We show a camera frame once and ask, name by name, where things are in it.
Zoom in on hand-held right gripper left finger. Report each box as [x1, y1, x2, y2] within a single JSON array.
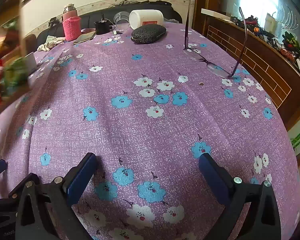
[[15, 152, 98, 240]]

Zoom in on black flat bag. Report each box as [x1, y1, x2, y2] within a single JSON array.
[[137, 0, 173, 7]]

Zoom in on white plastic jar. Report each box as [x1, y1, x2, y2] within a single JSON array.
[[129, 9, 164, 30]]

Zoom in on cardboard tray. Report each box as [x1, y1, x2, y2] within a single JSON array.
[[0, 52, 39, 115]]

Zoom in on white crumpled rag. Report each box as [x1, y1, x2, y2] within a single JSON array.
[[37, 35, 65, 53]]

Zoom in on small black device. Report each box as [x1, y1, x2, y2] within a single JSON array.
[[48, 17, 60, 29]]

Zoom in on white flat box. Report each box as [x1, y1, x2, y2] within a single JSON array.
[[201, 8, 232, 20]]

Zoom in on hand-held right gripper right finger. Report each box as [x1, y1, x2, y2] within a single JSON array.
[[199, 152, 282, 240]]

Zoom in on clear plastic cup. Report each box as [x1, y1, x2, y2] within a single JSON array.
[[114, 11, 130, 32]]

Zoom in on purple floral tablecloth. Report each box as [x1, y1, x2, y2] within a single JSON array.
[[0, 21, 300, 240]]

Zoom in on wooden brick-pattern ledge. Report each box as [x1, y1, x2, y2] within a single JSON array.
[[192, 0, 300, 130]]

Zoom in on pink thermos with knitted sleeve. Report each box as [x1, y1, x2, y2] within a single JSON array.
[[62, 4, 82, 42]]

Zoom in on black patterned glasses case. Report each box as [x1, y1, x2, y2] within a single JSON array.
[[131, 24, 167, 44]]

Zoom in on purple-framed eyeglasses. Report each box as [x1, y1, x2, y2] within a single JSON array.
[[182, 0, 248, 79]]

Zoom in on black leather sofa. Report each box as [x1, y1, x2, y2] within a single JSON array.
[[36, 1, 183, 52]]

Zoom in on small black pot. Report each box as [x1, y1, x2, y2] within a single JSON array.
[[94, 14, 114, 35]]

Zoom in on cluttered tool pile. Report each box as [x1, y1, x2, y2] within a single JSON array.
[[222, 10, 300, 80]]

